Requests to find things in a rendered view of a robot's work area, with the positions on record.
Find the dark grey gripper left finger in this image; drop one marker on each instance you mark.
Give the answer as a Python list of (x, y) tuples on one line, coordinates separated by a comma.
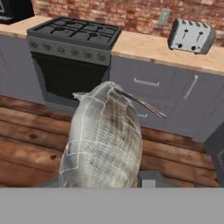
[(51, 183)]

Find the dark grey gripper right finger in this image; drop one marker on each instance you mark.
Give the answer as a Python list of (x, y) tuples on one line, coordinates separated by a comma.
[(150, 179)]

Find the grey scaled fish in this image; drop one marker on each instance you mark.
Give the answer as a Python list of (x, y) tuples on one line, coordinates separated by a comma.
[(102, 145)]

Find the dark grey cabinet panel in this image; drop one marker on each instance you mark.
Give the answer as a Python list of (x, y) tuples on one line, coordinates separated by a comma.
[(215, 145)]

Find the grey stove with black oven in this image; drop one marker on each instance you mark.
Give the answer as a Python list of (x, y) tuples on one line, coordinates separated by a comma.
[(73, 75)]

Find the plain grey cupboards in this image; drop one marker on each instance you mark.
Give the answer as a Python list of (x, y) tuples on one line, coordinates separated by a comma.
[(17, 70)]

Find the silver toaster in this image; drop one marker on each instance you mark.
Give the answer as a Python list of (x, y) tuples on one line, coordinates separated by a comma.
[(191, 36)]

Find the black microwave oven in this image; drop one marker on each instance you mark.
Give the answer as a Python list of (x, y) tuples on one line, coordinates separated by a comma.
[(14, 10)]

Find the grey wall outlet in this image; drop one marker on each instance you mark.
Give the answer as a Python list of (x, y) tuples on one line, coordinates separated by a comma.
[(164, 17)]

